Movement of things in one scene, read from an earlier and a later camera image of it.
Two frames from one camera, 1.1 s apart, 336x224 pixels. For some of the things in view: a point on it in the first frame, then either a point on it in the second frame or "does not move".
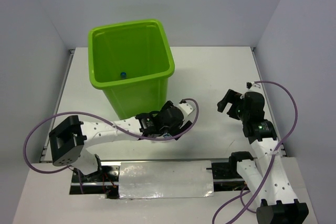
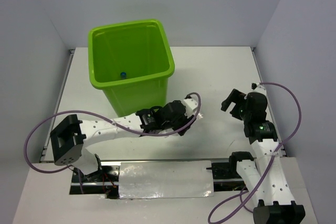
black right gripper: [233, 95] does not move
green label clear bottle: [167, 135] -> [200, 115]
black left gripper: [174, 130] does not move
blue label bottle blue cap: [123, 75] does not move
